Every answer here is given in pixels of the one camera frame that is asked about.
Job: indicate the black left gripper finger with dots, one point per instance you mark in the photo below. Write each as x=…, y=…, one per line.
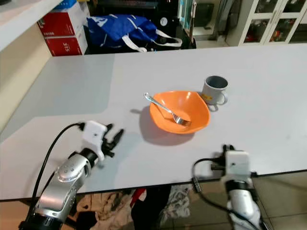
x=109, y=130
x=119, y=137

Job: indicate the orange plastic bowl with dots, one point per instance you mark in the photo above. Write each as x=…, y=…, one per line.
x=192, y=106

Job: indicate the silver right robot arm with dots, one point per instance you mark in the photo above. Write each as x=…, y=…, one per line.
x=242, y=206

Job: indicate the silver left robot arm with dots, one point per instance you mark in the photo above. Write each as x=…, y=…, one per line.
x=62, y=184

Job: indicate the silver metal fork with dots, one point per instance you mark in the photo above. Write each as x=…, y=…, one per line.
x=165, y=109

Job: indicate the pile of clothes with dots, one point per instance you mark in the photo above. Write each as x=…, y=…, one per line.
x=100, y=208

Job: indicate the grey mug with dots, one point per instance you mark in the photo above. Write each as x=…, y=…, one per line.
x=212, y=93

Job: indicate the small red cardboard box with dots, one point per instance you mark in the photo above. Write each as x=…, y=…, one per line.
x=66, y=46

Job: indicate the large red cardboard box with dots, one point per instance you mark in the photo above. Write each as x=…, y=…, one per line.
x=62, y=23

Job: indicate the black storage rack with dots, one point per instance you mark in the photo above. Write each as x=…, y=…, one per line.
x=124, y=7

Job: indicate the white glass-door cabinet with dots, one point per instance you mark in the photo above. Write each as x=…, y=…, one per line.
x=268, y=21

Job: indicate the white shelf board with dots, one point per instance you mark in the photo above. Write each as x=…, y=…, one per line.
x=24, y=14

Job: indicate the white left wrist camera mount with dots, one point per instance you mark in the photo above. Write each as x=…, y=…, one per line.
x=94, y=135

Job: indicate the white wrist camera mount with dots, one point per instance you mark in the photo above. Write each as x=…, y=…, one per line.
x=94, y=135
x=237, y=166

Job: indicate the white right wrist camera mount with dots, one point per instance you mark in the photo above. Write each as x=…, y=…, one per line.
x=237, y=166

